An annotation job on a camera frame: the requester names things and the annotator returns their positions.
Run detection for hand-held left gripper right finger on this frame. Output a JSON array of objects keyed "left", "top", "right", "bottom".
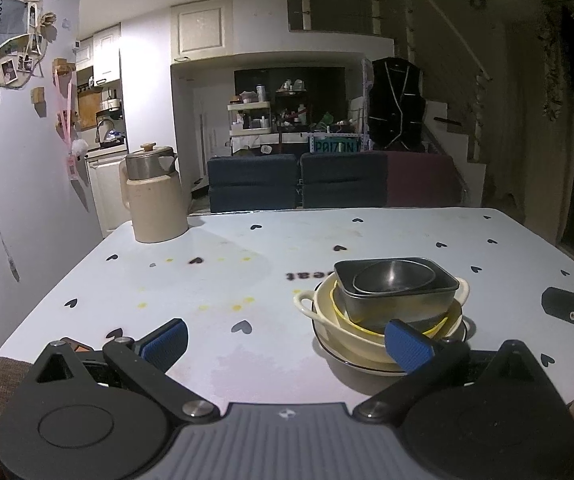
[{"left": 354, "top": 319, "right": 549, "bottom": 426}]

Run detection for cream kettle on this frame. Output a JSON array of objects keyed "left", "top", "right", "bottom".
[{"left": 118, "top": 141, "right": 191, "bottom": 244}]

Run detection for cream two-handled bowl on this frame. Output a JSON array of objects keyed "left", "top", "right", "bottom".
[{"left": 292, "top": 276, "right": 471, "bottom": 366}]

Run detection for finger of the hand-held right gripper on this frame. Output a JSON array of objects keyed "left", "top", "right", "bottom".
[{"left": 540, "top": 287, "right": 574, "bottom": 324}]

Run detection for white kitchen cabinets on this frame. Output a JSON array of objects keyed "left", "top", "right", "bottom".
[{"left": 76, "top": 24, "right": 122, "bottom": 87}]

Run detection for round steel bowl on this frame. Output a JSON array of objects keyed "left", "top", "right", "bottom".
[{"left": 352, "top": 259, "right": 438, "bottom": 295}]

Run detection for pink hanging ribbon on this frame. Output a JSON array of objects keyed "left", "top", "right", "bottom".
[{"left": 56, "top": 66, "right": 90, "bottom": 183}]

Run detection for white shelf cart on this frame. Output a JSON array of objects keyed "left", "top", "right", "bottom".
[{"left": 226, "top": 85, "right": 274, "bottom": 153}]

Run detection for lemon print scalloped bowl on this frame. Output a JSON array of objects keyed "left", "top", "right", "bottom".
[{"left": 331, "top": 284, "right": 450, "bottom": 337}]

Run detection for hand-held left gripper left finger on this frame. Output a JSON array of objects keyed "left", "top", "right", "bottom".
[{"left": 32, "top": 319, "right": 221, "bottom": 424}]

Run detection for rectangular steel tray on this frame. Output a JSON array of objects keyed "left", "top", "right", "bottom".
[{"left": 333, "top": 257, "right": 461, "bottom": 328}]

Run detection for dark blue chair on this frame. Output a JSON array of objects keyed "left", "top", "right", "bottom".
[
  {"left": 300, "top": 151, "right": 389, "bottom": 209},
  {"left": 207, "top": 154, "right": 301, "bottom": 213}
]

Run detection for square leaf print plate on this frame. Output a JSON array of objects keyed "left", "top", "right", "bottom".
[{"left": 312, "top": 319, "right": 469, "bottom": 377}]

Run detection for black vest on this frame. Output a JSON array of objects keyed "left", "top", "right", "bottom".
[{"left": 368, "top": 56, "right": 427, "bottom": 152}]

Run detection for stair railing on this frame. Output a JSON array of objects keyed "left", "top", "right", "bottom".
[{"left": 287, "top": 0, "right": 493, "bottom": 171}]

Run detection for green sign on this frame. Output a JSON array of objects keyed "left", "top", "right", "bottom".
[{"left": 309, "top": 136, "right": 362, "bottom": 155}]

